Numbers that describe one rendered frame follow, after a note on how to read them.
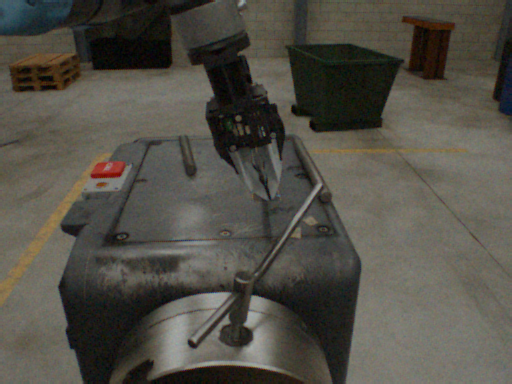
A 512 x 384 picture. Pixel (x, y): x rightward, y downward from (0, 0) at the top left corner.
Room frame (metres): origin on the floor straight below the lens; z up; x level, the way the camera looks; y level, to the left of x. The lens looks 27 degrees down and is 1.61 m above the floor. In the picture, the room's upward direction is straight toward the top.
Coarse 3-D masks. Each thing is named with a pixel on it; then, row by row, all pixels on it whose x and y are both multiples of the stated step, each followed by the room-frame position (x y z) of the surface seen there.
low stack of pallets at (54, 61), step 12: (24, 60) 7.58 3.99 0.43; (36, 60) 7.55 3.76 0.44; (48, 60) 7.52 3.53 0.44; (60, 60) 7.49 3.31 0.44; (72, 60) 8.22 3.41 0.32; (12, 72) 7.12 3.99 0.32; (24, 72) 7.26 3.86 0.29; (36, 72) 7.13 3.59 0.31; (48, 72) 7.22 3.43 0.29; (60, 72) 7.21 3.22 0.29; (72, 72) 7.89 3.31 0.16; (24, 84) 7.10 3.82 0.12; (36, 84) 7.12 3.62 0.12; (48, 84) 7.14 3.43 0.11; (60, 84) 7.17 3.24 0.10
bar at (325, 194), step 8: (296, 144) 0.94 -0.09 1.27; (304, 152) 0.88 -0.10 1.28; (304, 160) 0.84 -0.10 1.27; (312, 160) 0.84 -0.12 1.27; (312, 168) 0.79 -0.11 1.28; (312, 176) 0.76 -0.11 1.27; (320, 176) 0.75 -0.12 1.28; (320, 192) 0.69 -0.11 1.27; (328, 192) 0.69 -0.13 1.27; (328, 200) 0.69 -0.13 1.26
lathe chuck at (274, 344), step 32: (192, 320) 0.41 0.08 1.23; (224, 320) 0.41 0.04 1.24; (256, 320) 0.42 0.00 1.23; (128, 352) 0.40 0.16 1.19; (160, 352) 0.37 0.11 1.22; (192, 352) 0.36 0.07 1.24; (224, 352) 0.36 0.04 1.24; (256, 352) 0.36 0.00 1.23; (288, 352) 0.38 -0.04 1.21; (320, 352) 0.43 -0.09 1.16
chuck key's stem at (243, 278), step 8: (240, 272) 0.39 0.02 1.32; (248, 272) 0.40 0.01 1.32; (240, 280) 0.38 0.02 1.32; (248, 280) 0.38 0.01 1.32; (232, 288) 0.39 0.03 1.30; (240, 288) 0.38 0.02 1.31; (248, 288) 0.38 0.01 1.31; (248, 296) 0.38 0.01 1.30; (240, 304) 0.38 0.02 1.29; (248, 304) 0.38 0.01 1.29; (232, 312) 0.38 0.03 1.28; (240, 312) 0.38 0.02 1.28; (248, 312) 0.39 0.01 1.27; (232, 320) 0.38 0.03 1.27; (240, 320) 0.38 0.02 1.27; (232, 328) 0.38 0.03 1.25; (240, 328) 0.38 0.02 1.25; (232, 336) 0.38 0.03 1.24; (240, 336) 0.38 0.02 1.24
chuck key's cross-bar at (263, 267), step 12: (312, 192) 0.57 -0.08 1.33; (300, 216) 0.52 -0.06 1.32; (288, 228) 0.50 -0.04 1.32; (276, 240) 0.48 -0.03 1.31; (276, 252) 0.46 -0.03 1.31; (264, 264) 0.44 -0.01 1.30; (228, 300) 0.36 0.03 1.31; (240, 300) 0.37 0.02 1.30; (216, 312) 0.34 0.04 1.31; (228, 312) 0.35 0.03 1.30; (204, 324) 0.32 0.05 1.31; (216, 324) 0.33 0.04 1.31; (192, 336) 0.30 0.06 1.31; (204, 336) 0.31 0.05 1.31
